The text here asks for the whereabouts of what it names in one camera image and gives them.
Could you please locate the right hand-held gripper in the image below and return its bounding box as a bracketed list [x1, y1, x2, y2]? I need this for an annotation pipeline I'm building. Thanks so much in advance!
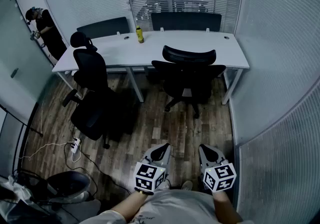
[198, 143, 237, 192]

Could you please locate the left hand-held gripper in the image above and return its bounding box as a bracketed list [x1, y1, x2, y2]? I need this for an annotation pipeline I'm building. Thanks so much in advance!
[133, 143, 172, 192]

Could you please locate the black mesh office chair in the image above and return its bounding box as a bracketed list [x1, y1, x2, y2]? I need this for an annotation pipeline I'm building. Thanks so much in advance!
[150, 45, 227, 119]

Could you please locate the person's right forearm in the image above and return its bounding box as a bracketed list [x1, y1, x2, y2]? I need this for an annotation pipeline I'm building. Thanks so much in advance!
[212, 190, 244, 224]

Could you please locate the person's left forearm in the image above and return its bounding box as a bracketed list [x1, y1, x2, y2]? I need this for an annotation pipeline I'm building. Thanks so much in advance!
[109, 189, 154, 224]

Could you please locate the black headrest office chair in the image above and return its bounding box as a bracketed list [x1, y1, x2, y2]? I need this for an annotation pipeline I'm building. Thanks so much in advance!
[61, 31, 118, 149]

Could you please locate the black wristband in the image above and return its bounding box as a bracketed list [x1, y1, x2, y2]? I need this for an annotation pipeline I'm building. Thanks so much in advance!
[134, 187, 155, 196]

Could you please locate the person's right shoe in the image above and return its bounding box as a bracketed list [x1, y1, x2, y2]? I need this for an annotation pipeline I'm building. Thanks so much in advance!
[180, 180, 194, 191]

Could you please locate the person's light grey shirt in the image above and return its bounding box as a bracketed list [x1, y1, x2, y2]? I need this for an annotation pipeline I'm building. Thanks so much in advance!
[79, 188, 254, 224]

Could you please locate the white power strip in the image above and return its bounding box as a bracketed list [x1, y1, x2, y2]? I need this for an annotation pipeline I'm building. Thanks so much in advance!
[70, 138, 82, 154]

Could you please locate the white table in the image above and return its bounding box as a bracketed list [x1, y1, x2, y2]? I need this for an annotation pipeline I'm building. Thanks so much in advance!
[51, 30, 251, 106]

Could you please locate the black stand pole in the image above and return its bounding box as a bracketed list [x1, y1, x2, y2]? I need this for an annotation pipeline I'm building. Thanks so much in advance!
[0, 104, 44, 138]

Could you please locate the clear plastic bag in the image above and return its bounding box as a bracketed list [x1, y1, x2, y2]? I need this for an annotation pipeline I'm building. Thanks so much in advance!
[0, 174, 35, 210]

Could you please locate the yellow bottle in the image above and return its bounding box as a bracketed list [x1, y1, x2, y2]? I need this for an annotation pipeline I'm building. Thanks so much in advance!
[135, 25, 145, 44]

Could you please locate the dark desk divider panel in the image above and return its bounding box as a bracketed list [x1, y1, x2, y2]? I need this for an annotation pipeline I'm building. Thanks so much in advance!
[76, 17, 131, 40]
[150, 12, 223, 32]

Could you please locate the black cable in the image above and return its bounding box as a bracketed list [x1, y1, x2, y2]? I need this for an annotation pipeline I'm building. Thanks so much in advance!
[63, 142, 131, 195]

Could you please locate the white cable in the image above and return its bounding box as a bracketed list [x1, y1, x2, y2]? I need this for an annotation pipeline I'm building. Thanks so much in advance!
[18, 141, 76, 161]

